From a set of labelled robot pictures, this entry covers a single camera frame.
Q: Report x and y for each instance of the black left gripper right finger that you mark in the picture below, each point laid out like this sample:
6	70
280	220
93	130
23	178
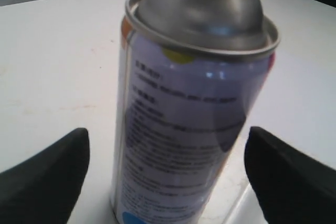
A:
290	186

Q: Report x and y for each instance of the white dotted spray paint can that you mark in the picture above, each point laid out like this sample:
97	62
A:
190	72

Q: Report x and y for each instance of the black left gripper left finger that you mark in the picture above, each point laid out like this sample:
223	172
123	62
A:
45	188

